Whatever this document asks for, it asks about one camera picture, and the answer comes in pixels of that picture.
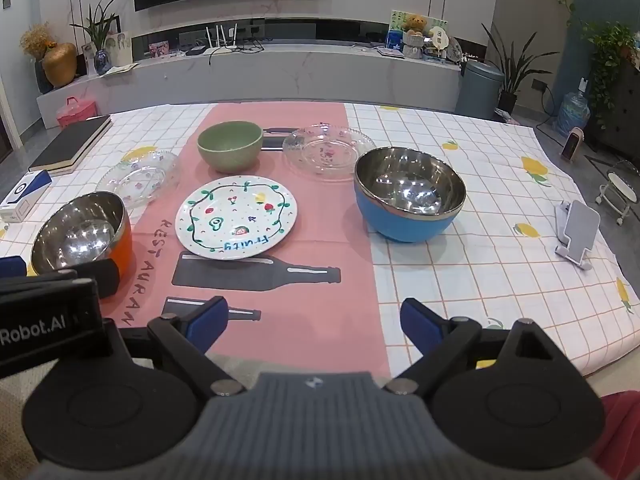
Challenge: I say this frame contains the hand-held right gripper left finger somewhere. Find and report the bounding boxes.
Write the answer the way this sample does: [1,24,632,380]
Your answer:
[117,296,247,397]

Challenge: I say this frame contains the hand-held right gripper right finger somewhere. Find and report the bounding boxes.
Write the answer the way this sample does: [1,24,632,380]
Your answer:
[382,297,566,396]

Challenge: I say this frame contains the orange steel bowl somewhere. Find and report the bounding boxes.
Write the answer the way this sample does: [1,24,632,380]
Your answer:
[30,191,134,293]

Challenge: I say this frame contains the clear glass plate with stickers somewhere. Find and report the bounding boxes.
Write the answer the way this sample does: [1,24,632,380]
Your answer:
[282,123,377,183]
[95,149,182,211]

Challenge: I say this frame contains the white painted fruit plate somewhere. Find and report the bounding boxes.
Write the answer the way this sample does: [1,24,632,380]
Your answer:
[174,176,299,261]

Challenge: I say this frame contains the blue steel bowl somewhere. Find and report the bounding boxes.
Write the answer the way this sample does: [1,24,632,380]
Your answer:
[353,146,467,244]

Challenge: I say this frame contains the green ceramic bowl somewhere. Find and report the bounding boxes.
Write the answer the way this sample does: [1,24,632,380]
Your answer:
[196,120,264,173]

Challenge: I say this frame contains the blue and white box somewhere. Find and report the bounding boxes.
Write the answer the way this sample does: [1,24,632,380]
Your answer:
[0,170,53,223]

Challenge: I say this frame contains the checked lemon print tablecloth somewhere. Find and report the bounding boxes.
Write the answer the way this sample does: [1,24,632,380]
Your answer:
[0,101,640,378]

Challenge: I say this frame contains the black book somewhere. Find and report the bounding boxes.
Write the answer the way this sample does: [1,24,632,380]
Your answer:
[28,115,113,177]

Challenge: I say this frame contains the pink plastic basket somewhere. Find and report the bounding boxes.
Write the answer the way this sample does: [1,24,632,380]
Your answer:
[56,96,97,130]

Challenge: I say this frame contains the white phone stand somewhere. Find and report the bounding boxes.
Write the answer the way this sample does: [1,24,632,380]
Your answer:
[554,200,602,272]

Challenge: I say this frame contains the gold vase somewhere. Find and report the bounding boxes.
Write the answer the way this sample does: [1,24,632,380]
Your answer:
[41,42,78,88]

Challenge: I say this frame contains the dried yellow flowers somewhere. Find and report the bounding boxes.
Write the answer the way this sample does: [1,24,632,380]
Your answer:
[20,22,55,61]

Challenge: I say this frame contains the person's red clothing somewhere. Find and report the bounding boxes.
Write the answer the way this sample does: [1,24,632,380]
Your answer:
[597,392,640,480]

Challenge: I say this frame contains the small pink device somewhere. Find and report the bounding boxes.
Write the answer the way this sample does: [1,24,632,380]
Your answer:
[561,128,585,162]

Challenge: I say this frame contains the white rolling stand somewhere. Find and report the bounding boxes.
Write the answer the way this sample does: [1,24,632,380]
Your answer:
[595,160,640,226]

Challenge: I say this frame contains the grey blue trash can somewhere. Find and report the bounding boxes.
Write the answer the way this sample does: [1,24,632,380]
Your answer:
[454,59,506,120]

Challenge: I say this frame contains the green leafy plant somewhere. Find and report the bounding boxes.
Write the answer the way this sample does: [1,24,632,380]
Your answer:
[70,0,125,53]

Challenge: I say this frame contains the blue water jug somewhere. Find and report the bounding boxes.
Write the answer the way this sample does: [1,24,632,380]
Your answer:
[556,77,591,137]

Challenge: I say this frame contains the white router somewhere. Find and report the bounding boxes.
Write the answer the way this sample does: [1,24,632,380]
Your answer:
[205,22,240,53]

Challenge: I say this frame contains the potted long leaf plant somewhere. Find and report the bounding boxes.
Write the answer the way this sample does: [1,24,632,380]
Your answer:
[481,22,561,113]

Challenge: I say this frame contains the green blue poster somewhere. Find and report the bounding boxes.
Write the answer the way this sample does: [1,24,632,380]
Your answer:
[389,9,448,53]

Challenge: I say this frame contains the dark cabinet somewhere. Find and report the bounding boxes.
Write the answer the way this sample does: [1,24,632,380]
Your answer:
[585,55,640,161]

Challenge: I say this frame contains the brown teddy bear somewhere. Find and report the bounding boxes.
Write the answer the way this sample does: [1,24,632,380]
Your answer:
[402,14,427,41]

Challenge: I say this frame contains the green ivy plant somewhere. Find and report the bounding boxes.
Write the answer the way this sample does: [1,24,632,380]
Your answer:
[582,20,640,126]

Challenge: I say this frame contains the white photo frame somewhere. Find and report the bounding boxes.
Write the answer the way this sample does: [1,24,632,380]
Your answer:
[106,30,132,67]

